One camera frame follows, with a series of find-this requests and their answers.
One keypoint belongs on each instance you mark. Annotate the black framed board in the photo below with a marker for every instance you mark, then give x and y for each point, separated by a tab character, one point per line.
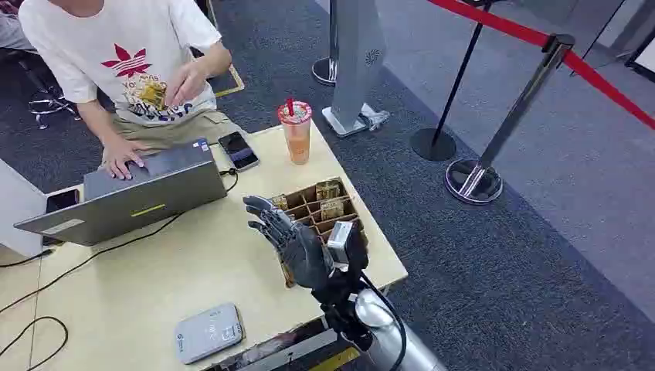
642	59

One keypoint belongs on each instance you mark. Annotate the white cabinet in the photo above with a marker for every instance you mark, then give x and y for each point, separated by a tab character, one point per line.
18	210

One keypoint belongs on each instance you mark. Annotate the wooden card box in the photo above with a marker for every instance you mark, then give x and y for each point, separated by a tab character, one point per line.
309	202

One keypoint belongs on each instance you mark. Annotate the pale grey card reader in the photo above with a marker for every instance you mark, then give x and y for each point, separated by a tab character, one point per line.
209	334

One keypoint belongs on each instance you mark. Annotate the chrome stanchion post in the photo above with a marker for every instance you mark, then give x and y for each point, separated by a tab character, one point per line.
517	115

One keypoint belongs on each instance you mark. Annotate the chrome office chair base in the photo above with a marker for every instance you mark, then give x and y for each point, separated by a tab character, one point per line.
48	105

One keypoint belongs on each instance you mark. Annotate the person's left hand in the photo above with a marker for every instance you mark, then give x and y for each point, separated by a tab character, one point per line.
185	84

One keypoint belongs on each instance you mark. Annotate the grey standing pillar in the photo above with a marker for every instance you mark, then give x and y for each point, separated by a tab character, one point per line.
358	61

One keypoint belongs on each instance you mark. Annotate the plastic cup of orange drink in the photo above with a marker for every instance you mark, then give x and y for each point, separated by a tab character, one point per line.
298	143

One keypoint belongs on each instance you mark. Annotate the grey metal desk rail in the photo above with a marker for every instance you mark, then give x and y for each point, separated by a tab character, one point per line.
291	353

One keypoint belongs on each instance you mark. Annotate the black smartphone with lit screen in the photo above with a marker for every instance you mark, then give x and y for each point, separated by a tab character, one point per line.
238	150

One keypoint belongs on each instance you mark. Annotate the red barrier belt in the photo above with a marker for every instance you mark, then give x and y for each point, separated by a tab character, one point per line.
511	28

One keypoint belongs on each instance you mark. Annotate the grey laptop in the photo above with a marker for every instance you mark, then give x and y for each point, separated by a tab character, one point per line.
153	197

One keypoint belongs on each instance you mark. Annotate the stack of yellow cards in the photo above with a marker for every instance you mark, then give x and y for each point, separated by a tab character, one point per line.
328	190
280	202
332	209

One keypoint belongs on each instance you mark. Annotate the red drinking straw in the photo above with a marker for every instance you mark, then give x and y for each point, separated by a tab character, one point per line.
290	106

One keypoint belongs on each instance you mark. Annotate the person's right hand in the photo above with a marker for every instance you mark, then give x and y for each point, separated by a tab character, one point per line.
120	156

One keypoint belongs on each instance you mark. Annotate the dark smartphone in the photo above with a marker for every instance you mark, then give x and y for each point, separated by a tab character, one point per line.
62	200

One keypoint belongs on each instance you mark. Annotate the person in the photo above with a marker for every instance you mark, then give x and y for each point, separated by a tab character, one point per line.
117	46

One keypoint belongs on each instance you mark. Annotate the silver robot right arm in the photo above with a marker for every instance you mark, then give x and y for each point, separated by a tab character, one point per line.
394	343

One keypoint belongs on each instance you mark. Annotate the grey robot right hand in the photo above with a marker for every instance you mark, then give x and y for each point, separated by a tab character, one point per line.
304	256

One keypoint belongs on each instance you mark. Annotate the crumpled clear plastic wrap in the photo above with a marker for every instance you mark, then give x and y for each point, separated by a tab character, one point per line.
375	117

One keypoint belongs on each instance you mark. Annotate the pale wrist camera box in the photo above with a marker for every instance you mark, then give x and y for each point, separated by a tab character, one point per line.
340	240

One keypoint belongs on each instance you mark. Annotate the black stanchion post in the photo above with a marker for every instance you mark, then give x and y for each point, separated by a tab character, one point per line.
455	92

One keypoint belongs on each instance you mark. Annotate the chrome post with round base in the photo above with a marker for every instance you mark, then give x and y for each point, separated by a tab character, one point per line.
325	70

